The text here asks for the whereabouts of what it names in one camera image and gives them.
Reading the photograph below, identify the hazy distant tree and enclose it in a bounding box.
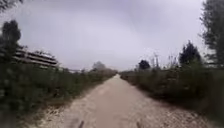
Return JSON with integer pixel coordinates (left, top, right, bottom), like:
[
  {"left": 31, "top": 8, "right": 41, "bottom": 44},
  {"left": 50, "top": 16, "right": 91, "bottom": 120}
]
[{"left": 91, "top": 60, "right": 107, "bottom": 72}]

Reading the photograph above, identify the small dark round tree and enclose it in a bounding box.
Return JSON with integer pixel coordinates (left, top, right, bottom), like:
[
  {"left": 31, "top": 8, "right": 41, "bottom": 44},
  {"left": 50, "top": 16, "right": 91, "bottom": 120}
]
[{"left": 137, "top": 59, "right": 152, "bottom": 71}]

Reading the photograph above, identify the pale gravel path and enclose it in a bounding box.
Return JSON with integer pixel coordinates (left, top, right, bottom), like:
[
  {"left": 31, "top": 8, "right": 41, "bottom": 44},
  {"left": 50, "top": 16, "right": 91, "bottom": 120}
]
[{"left": 29, "top": 73, "right": 218, "bottom": 128}]

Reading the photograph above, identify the pale terraced building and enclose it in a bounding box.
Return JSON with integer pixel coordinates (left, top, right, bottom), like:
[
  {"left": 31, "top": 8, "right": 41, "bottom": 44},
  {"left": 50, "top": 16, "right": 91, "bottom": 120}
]
[{"left": 13, "top": 46, "right": 61, "bottom": 70}]

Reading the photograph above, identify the strip of green bushes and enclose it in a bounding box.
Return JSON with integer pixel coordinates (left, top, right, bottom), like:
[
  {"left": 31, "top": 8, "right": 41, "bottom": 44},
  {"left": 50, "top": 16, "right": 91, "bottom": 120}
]
[
  {"left": 119, "top": 61, "right": 224, "bottom": 124},
  {"left": 0, "top": 64, "right": 118, "bottom": 128}
]

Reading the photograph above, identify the dark conifer tree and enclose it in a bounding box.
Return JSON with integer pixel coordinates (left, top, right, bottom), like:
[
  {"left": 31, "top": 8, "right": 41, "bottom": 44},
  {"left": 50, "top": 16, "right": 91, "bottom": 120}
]
[{"left": 178, "top": 40, "right": 203, "bottom": 66}]

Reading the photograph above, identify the tall green tree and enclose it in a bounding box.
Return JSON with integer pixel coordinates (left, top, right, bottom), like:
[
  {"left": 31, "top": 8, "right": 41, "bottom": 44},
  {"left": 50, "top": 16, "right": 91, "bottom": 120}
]
[{"left": 199, "top": 0, "right": 224, "bottom": 68}]

